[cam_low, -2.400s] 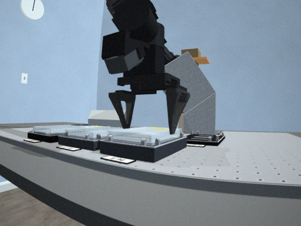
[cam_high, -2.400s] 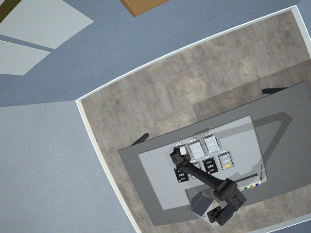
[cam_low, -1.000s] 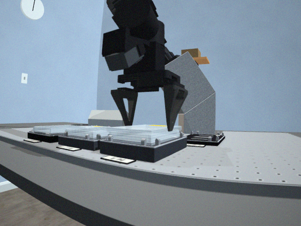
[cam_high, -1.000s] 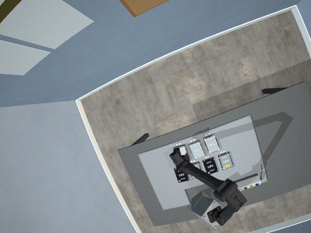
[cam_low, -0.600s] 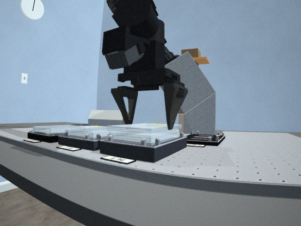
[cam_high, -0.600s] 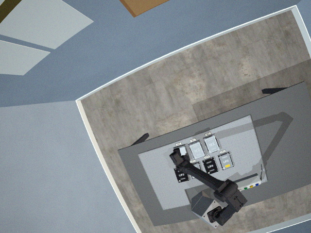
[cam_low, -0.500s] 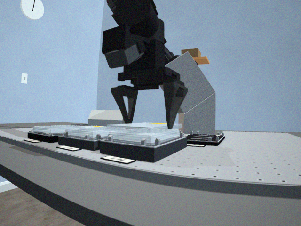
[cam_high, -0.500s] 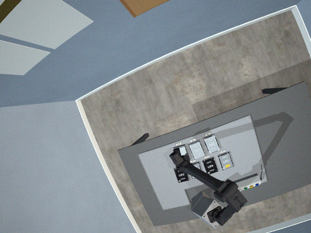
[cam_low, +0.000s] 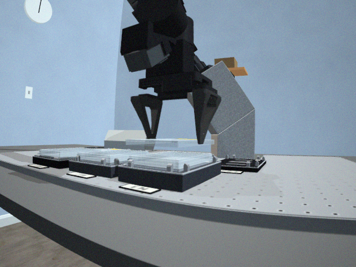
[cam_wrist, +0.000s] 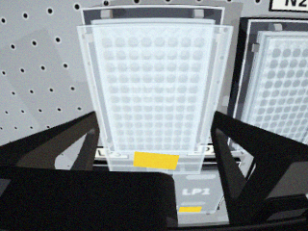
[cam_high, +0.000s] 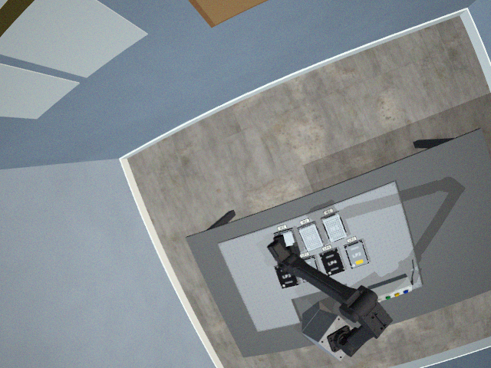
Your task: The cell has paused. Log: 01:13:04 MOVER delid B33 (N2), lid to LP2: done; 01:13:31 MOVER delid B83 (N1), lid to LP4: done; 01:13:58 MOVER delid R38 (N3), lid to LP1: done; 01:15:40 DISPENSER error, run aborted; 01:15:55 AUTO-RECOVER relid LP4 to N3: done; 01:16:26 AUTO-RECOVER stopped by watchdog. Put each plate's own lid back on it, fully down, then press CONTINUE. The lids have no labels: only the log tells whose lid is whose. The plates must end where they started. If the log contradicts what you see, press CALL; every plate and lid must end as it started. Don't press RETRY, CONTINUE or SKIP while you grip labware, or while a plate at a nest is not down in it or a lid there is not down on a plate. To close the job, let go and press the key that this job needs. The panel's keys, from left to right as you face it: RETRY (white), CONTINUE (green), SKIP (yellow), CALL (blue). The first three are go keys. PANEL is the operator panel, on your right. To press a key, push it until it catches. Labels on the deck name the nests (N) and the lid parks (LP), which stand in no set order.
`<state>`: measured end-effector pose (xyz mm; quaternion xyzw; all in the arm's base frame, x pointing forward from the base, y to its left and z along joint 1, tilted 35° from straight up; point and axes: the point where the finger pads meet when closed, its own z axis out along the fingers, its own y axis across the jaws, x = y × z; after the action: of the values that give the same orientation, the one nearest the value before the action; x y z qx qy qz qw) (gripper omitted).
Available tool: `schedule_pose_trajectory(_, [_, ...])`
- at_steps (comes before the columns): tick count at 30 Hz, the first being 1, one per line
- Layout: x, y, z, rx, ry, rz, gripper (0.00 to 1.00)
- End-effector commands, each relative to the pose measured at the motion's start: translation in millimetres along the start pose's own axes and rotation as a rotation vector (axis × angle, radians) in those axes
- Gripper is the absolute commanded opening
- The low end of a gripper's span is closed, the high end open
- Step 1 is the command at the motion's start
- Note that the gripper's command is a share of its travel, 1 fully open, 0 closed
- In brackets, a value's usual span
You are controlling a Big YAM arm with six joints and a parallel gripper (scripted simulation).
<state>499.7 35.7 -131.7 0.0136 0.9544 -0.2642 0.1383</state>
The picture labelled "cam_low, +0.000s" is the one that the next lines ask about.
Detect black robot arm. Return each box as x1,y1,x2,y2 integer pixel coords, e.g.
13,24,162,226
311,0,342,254
120,0,213,78

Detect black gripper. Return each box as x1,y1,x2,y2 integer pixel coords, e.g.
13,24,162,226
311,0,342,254
131,71,221,144

